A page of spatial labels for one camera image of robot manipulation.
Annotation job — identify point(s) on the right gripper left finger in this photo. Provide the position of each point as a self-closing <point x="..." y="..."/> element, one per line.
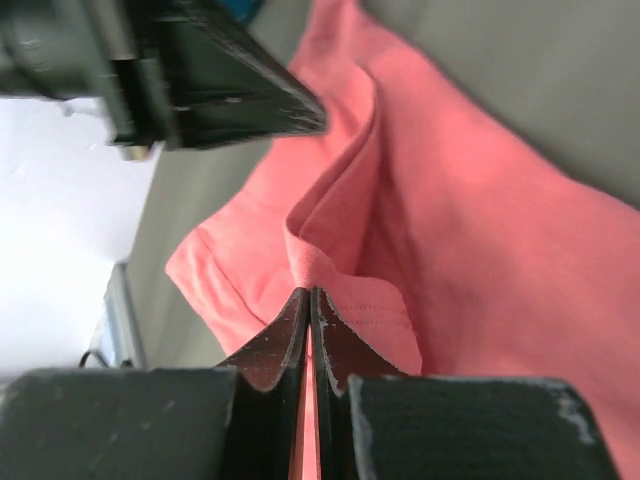
<point x="242" y="419"/>

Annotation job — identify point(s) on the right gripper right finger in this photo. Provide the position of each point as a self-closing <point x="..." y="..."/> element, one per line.
<point x="374" y="421"/>

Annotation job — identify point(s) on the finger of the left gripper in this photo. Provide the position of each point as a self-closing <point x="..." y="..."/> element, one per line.
<point x="223" y="87"/>

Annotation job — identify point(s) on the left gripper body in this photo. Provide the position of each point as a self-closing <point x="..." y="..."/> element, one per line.
<point x="66" y="50"/>

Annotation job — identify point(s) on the salmon pink t-shirt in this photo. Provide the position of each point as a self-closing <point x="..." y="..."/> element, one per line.
<point x="442" y="239"/>

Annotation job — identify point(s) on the blue t-shirt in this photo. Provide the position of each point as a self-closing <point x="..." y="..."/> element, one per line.
<point x="245" y="10"/>

